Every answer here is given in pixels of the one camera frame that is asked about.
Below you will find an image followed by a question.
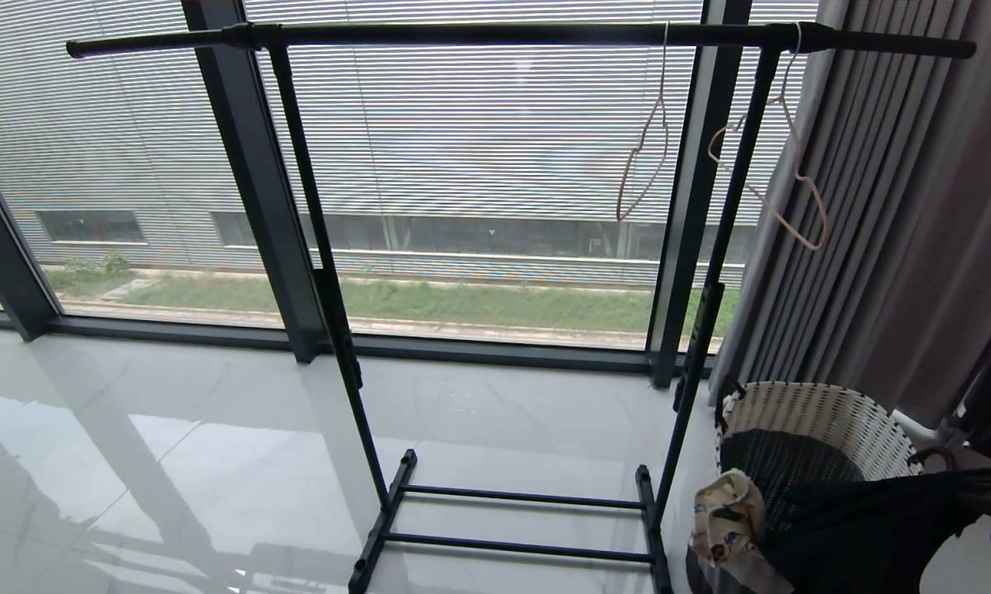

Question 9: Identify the pink clothes hanger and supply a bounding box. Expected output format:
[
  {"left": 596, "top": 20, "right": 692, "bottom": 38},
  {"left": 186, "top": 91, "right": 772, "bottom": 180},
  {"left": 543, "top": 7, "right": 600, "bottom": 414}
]
[
  {"left": 706, "top": 23, "right": 831, "bottom": 252},
  {"left": 616, "top": 23, "right": 672, "bottom": 223}
]

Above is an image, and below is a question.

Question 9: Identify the black garment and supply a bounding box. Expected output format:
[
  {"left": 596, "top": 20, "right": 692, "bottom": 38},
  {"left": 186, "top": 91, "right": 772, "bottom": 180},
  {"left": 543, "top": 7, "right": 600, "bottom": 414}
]
[{"left": 757, "top": 466, "right": 991, "bottom": 594}]

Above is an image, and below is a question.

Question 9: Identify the black clothes rack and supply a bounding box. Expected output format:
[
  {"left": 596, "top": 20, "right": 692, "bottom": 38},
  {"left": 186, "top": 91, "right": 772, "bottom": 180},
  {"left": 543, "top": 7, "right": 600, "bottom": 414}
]
[{"left": 66, "top": 21, "right": 977, "bottom": 594}]

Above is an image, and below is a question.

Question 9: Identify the white laundry basket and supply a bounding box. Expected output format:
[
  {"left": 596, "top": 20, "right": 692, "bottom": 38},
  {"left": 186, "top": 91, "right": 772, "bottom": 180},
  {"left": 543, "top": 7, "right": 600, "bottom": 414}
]
[{"left": 685, "top": 378, "right": 958, "bottom": 594}]

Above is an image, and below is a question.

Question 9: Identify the window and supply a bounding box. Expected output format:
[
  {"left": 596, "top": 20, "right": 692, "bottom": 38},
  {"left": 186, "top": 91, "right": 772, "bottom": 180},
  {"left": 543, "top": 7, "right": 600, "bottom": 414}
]
[{"left": 0, "top": 0, "right": 822, "bottom": 389}]

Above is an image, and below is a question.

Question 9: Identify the cream printed garment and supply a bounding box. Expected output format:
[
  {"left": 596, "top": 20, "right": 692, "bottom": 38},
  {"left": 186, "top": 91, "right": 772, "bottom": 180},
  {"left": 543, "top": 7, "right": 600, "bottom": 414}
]
[{"left": 689, "top": 469, "right": 793, "bottom": 594}]

